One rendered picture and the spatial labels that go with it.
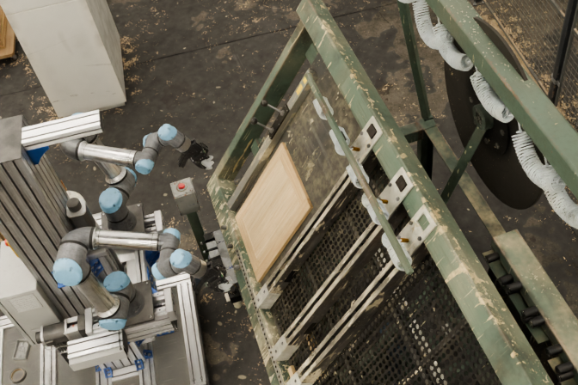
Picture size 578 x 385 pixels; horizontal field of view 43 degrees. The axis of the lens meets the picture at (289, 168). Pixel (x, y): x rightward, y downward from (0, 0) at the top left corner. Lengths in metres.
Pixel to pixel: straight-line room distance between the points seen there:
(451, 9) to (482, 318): 1.20
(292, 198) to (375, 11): 3.29
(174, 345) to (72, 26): 2.44
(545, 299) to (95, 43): 3.98
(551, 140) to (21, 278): 2.44
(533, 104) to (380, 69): 3.44
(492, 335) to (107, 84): 4.16
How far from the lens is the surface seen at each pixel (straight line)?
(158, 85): 6.14
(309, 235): 3.23
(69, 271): 3.04
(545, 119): 2.53
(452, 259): 2.51
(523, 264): 2.65
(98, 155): 3.43
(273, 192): 3.62
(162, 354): 4.40
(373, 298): 2.86
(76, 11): 5.46
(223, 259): 3.98
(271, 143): 3.66
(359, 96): 3.00
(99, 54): 5.69
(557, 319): 2.56
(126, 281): 3.41
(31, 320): 3.82
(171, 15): 6.83
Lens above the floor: 4.01
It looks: 50 degrees down
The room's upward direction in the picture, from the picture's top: 10 degrees counter-clockwise
